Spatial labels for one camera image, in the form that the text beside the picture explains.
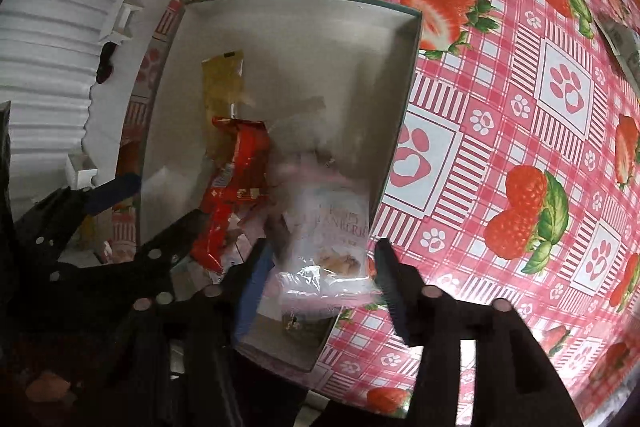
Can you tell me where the grey green packet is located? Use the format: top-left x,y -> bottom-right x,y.
595,14 -> 640,82

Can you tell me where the small white box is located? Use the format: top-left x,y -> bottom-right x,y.
65,152 -> 98,190

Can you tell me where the small white bracket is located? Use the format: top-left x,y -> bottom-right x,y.
100,2 -> 143,45

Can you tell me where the white cardboard box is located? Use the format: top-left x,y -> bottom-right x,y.
136,0 -> 423,373

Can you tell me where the yellow translucent snack packet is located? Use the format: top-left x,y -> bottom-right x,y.
200,49 -> 258,162

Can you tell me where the clear white pink snack packet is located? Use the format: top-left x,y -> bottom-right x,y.
265,152 -> 381,323

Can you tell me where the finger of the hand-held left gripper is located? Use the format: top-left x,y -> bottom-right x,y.
14,172 -> 143,260
46,208 -> 212,304

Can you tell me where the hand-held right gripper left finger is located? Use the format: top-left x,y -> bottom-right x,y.
112,238 -> 277,427

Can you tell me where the white corrugated sheet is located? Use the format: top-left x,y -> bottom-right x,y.
0,0 -> 236,218

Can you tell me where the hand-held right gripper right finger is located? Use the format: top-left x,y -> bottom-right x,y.
374,238 -> 585,427

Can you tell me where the pink checked strawberry tablecloth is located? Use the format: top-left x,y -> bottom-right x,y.
117,0 -> 640,427

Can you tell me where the red snack packet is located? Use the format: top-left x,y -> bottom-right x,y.
190,116 -> 273,273

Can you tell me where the small black object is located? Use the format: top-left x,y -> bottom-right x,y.
95,42 -> 117,84

